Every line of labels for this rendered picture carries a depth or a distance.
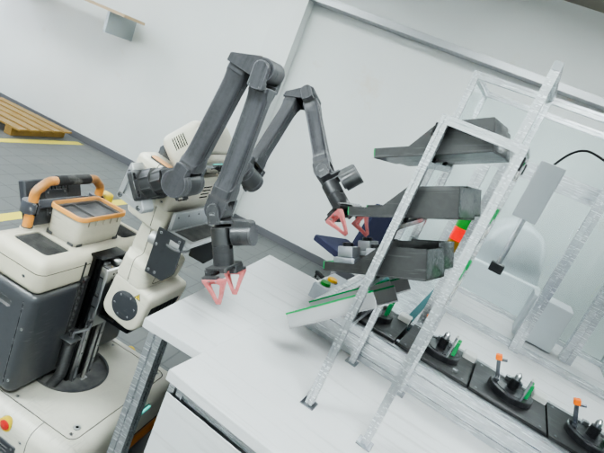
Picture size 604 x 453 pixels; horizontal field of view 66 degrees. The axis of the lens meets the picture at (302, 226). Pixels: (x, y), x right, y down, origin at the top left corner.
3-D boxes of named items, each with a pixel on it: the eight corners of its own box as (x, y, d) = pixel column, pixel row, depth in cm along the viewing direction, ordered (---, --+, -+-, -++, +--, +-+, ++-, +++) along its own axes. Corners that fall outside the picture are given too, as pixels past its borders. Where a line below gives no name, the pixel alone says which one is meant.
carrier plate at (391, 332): (331, 307, 161) (333, 302, 161) (354, 294, 183) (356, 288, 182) (391, 345, 153) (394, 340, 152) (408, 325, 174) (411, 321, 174)
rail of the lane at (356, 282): (301, 324, 162) (313, 297, 159) (377, 279, 241) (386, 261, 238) (314, 332, 160) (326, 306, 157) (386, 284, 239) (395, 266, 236)
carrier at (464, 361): (395, 348, 152) (412, 315, 149) (412, 328, 174) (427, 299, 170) (464, 390, 143) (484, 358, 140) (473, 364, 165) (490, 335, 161)
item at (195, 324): (141, 326, 129) (144, 317, 129) (267, 260, 214) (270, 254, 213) (366, 466, 113) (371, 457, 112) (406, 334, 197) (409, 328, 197)
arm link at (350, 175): (323, 182, 158) (314, 166, 151) (352, 164, 156) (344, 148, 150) (335, 206, 150) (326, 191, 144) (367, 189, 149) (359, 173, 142)
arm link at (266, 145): (297, 100, 185) (287, 81, 178) (324, 103, 178) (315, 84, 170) (241, 190, 172) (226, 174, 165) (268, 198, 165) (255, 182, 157)
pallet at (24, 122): (71, 141, 556) (74, 132, 554) (13, 138, 483) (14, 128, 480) (4, 105, 583) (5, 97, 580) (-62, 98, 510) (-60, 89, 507)
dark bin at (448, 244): (343, 262, 135) (344, 236, 135) (364, 259, 146) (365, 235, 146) (437, 270, 119) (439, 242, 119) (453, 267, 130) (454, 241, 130)
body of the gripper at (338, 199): (363, 208, 145) (352, 190, 149) (341, 207, 139) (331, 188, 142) (350, 220, 149) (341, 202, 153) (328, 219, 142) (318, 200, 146)
